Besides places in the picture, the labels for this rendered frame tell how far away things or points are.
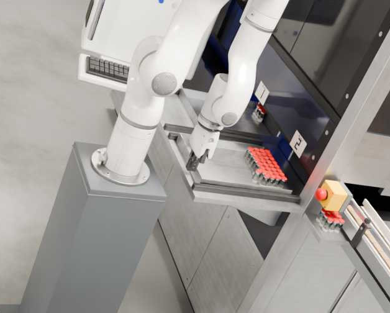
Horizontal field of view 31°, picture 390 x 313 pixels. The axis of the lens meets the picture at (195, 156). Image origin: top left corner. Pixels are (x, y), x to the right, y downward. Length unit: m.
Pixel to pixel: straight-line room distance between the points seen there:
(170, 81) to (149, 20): 1.04
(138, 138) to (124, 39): 0.97
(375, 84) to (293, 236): 0.60
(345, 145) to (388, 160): 0.20
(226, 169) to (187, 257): 0.80
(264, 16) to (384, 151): 0.66
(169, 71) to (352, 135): 0.65
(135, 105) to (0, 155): 1.69
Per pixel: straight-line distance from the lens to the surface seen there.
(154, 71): 1.95
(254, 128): 2.75
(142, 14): 2.97
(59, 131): 3.99
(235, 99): 2.03
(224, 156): 2.47
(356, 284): 2.41
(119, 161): 2.14
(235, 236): 2.76
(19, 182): 3.51
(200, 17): 1.96
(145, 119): 2.07
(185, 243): 3.14
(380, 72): 2.18
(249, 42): 2.03
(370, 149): 2.35
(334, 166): 2.31
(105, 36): 3.00
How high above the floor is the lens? 2.03
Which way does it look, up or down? 29 degrees down
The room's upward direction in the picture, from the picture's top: 24 degrees clockwise
